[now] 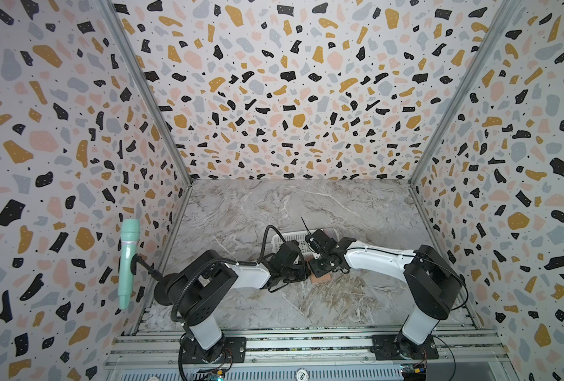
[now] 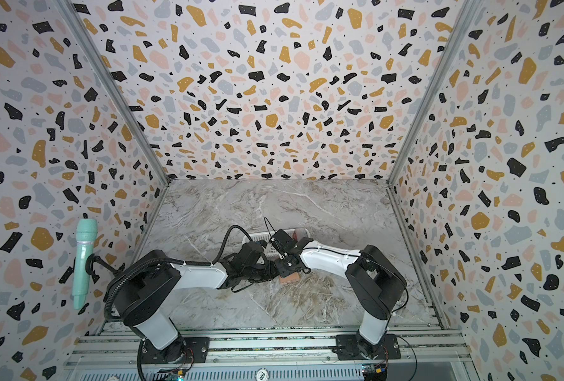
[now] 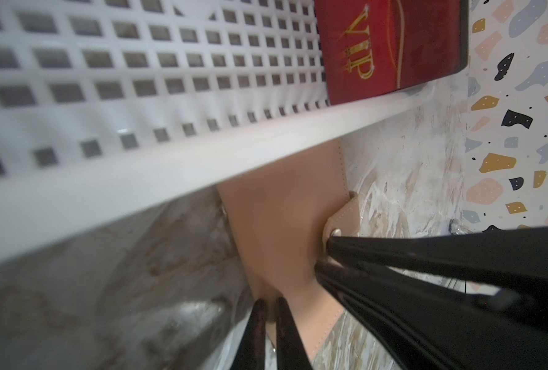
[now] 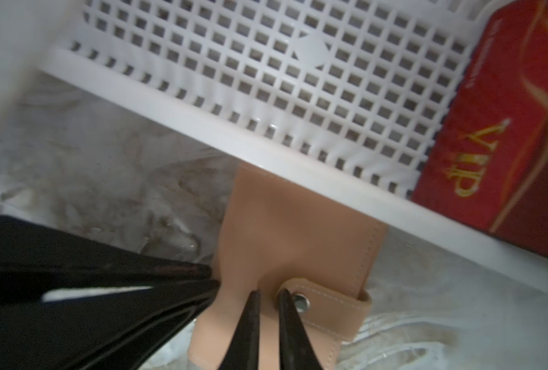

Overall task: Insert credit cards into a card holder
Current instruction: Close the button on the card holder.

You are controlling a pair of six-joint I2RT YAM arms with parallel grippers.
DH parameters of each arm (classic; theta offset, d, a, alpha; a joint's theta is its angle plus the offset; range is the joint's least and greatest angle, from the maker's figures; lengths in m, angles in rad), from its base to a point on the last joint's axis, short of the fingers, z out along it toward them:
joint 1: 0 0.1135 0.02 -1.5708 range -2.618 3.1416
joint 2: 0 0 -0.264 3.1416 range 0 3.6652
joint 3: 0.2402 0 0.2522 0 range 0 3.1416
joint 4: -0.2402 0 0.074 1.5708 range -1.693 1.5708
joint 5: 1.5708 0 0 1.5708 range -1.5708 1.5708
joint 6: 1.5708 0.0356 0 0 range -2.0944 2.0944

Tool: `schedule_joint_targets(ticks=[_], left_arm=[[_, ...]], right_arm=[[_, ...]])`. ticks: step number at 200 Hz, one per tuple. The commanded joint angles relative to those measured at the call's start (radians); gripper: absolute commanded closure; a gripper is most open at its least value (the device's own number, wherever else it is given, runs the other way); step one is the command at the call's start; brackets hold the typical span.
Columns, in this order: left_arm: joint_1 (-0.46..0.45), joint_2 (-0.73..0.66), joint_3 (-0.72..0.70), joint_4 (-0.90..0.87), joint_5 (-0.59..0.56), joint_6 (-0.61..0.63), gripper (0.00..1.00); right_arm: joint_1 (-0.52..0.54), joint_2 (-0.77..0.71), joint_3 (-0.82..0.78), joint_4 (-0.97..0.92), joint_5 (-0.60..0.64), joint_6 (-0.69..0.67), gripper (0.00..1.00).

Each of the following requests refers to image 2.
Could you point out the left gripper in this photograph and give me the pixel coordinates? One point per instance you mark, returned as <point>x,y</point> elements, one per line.
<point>273,271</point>

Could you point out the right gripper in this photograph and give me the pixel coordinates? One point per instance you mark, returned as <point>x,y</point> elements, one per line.
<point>281,270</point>

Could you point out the tan leather card holder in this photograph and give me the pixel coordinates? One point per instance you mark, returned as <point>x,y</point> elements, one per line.
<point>294,278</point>

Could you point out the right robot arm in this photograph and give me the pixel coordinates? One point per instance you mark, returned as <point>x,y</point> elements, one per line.
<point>377,284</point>

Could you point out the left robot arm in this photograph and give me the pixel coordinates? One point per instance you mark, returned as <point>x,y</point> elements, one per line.
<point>134,297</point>

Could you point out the red card stack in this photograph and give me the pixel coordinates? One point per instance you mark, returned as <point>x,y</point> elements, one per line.
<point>300,233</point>

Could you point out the white plastic basket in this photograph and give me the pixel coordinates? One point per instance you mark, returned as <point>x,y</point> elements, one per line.
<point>266,236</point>

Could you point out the mint green microphone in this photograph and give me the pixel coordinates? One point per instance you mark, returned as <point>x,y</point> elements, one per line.
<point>86,234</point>

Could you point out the aluminium mounting rail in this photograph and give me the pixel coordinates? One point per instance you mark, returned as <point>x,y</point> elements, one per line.
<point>273,354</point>

